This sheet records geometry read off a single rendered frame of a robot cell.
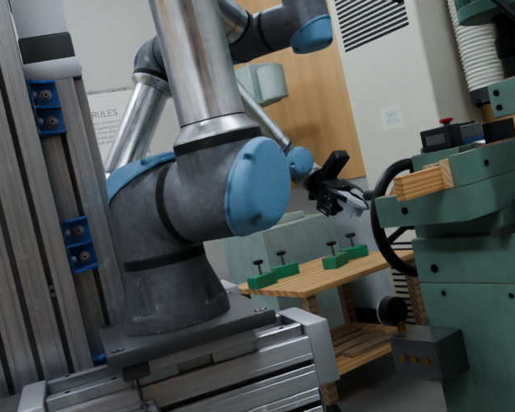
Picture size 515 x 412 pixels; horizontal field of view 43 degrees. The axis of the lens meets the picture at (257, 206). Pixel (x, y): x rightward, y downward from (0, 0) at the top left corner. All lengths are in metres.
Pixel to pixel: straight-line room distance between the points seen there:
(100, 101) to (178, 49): 3.30
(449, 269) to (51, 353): 0.73
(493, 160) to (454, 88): 1.72
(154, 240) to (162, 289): 0.07
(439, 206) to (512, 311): 0.23
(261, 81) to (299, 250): 0.92
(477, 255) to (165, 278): 0.61
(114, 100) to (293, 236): 1.45
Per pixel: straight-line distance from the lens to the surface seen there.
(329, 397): 2.61
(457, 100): 2.92
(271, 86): 3.40
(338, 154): 1.63
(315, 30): 1.13
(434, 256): 1.31
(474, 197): 1.17
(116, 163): 1.54
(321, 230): 3.59
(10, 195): 1.05
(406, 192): 1.09
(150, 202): 0.86
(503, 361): 1.30
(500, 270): 1.23
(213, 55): 0.82
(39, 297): 1.06
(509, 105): 1.38
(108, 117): 4.10
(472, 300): 1.29
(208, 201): 0.79
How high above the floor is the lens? 0.99
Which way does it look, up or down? 3 degrees down
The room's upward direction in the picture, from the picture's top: 13 degrees counter-clockwise
